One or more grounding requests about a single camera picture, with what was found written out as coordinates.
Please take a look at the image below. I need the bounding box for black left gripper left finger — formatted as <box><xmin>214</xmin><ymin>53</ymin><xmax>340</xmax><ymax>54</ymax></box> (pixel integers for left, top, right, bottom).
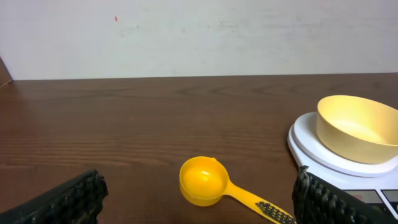
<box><xmin>1</xmin><ymin>169</ymin><xmax>108</xmax><ymax>224</ymax></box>

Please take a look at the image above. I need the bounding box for yellow plastic bowl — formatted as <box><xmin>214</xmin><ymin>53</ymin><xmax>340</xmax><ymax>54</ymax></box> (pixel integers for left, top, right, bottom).
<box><xmin>316</xmin><ymin>95</ymin><xmax>397</xmax><ymax>164</ymax></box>

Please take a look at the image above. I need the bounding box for brown cardboard edge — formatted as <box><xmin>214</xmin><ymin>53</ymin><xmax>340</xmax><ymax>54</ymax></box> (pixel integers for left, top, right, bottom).
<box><xmin>0</xmin><ymin>58</ymin><xmax>13</xmax><ymax>88</ymax></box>

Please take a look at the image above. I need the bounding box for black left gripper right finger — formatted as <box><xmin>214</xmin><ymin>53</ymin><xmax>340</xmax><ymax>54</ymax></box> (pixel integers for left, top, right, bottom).
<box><xmin>292</xmin><ymin>166</ymin><xmax>397</xmax><ymax>224</ymax></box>

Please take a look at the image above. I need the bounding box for white digital kitchen scale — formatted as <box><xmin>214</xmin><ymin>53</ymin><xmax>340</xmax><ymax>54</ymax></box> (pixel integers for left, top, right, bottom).
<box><xmin>287</xmin><ymin>112</ymin><xmax>397</xmax><ymax>218</ymax></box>

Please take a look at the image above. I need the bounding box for yellow plastic measuring scoop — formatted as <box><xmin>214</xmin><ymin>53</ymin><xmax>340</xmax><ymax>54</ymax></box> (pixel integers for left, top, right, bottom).
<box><xmin>179</xmin><ymin>156</ymin><xmax>296</xmax><ymax>223</ymax></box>

